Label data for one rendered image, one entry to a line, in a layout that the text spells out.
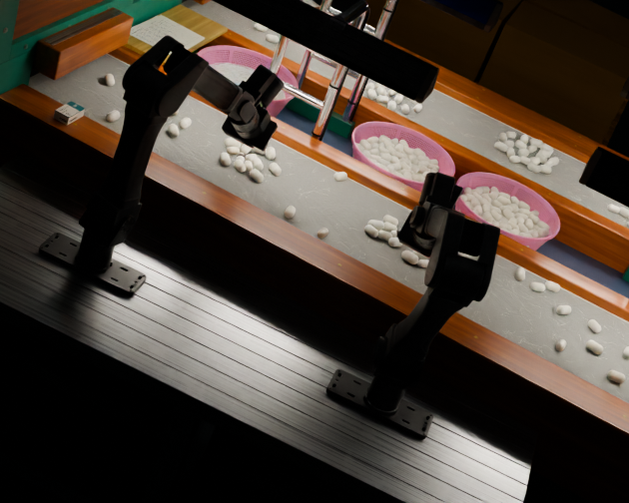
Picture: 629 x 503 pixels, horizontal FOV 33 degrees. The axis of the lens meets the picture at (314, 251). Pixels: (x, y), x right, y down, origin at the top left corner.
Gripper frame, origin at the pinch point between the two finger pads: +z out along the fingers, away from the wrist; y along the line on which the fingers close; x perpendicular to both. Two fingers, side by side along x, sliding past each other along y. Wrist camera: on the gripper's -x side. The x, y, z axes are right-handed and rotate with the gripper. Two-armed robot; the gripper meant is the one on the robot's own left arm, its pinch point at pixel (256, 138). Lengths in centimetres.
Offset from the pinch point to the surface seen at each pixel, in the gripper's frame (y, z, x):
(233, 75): 22.9, 35.5, -17.9
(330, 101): -7.2, 14.6, -18.2
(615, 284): -85, 42, -16
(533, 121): -48, 73, -53
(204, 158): 8.2, 1.3, 8.9
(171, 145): 15.7, 0.1, 9.9
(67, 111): 34.1, -13.8, 15.5
